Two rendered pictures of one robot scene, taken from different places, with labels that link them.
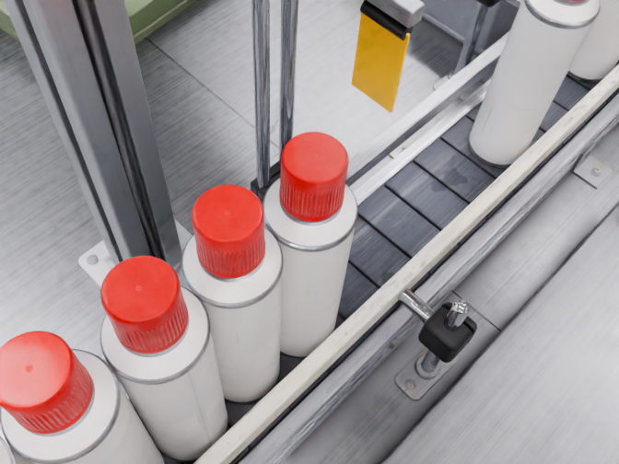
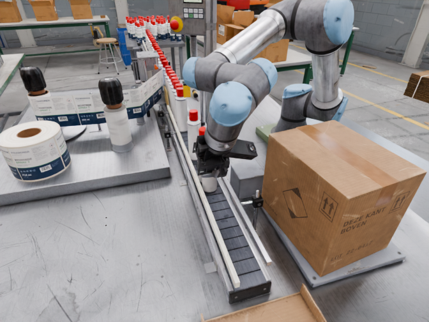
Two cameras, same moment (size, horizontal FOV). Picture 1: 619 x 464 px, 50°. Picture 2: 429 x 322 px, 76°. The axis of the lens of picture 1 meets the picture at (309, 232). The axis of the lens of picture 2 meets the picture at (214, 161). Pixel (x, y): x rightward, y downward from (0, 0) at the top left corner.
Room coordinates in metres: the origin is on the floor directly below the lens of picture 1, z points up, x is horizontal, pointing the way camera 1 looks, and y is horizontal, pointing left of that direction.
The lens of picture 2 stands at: (0.97, -0.90, 1.49)
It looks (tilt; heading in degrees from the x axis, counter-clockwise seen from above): 34 degrees down; 123
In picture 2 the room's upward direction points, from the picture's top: straight up
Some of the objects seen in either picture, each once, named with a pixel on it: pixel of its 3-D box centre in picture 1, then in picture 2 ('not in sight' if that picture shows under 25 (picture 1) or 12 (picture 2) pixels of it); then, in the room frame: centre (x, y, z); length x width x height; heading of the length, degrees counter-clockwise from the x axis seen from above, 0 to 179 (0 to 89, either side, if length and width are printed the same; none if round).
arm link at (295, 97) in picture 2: not in sight; (297, 100); (0.64, 0.27, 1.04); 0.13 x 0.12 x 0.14; 176
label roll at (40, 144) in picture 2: not in sight; (36, 149); (-0.07, -0.53, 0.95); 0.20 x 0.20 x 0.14
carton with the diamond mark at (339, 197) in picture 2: not in sight; (327, 190); (0.91, -0.22, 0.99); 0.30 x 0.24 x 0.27; 146
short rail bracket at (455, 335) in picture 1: (443, 339); (167, 137); (0.20, -0.10, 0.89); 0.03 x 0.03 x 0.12; 50
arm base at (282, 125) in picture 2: not in sight; (292, 124); (0.64, 0.27, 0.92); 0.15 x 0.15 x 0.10
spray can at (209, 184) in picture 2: not in sight; (209, 164); (0.55, -0.29, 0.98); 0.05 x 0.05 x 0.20
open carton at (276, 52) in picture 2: not in sight; (268, 39); (-0.20, 1.86, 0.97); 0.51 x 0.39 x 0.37; 61
